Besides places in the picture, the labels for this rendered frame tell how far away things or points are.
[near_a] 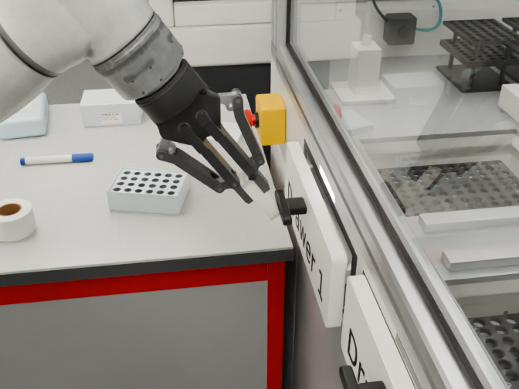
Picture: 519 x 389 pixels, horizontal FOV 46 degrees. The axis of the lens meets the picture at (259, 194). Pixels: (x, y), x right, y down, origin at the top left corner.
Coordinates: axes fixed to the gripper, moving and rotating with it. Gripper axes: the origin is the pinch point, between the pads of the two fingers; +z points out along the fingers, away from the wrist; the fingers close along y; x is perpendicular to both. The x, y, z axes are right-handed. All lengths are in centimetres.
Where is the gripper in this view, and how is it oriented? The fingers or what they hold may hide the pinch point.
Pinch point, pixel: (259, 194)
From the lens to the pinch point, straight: 79.3
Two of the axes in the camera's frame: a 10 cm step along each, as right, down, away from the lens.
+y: 8.1, -5.4, -2.1
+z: 5.7, 6.5, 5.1
